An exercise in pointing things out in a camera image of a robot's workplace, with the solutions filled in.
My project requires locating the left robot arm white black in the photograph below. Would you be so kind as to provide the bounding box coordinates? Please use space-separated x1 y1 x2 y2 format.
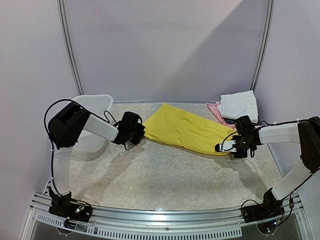
43 99 145 217

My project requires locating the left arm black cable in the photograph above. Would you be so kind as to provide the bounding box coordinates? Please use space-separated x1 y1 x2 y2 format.
43 98 141 198

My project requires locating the front aluminium rail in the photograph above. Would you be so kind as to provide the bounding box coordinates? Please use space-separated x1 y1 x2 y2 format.
22 194 311 240

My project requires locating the right aluminium frame post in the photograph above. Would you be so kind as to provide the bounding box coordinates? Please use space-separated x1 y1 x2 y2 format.
250 0 275 92

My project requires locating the white plastic laundry basket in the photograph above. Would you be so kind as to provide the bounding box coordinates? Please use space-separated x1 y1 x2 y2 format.
72 94 114 152

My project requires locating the left aluminium frame post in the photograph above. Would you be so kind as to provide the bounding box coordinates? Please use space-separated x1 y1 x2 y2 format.
57 0 85 95

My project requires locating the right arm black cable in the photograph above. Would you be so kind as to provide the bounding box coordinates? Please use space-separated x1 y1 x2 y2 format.
219 119 311 153

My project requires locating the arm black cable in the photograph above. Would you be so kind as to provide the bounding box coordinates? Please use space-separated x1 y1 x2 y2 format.
219 119 311 153
43 98 141 198

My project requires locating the aluminium frame post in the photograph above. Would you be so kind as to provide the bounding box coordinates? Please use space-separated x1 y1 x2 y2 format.
250 0 275 92
57 0 85 95

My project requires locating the folded navy blue garment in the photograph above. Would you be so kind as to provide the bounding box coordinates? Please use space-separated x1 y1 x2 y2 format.
224 118 235 126

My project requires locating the yellow garment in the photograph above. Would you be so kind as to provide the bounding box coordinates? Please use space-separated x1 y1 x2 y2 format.
143 103 235 156

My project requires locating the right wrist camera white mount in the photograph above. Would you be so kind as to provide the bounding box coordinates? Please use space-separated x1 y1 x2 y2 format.
214 140 237 153

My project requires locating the folded pink garment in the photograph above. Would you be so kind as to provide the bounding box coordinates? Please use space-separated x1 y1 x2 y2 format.
206 101 236 130

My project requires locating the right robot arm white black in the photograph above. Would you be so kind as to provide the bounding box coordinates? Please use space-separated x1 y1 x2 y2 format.
222 116 320 218

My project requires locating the white t-shirt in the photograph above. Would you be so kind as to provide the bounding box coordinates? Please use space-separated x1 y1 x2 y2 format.
218 90 259 124

